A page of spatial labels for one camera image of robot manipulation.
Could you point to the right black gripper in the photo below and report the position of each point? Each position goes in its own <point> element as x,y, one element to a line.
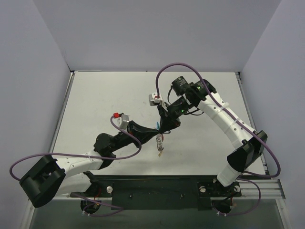
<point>168,114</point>

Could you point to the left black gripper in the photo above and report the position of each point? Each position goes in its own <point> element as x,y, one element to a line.
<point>131,127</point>

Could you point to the large keyring blue handle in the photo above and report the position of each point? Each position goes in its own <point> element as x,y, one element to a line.
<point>159,143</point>

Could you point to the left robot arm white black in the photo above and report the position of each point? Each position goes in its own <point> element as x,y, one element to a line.
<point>58,173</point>

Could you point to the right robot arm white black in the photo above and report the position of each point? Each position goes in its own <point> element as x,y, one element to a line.
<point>247,142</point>

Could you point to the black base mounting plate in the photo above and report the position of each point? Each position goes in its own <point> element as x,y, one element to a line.
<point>160,192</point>

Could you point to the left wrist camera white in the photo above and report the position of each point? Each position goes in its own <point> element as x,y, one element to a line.
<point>122,120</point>

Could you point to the aluminium rail frame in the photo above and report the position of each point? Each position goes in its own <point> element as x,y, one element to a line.
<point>103,94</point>

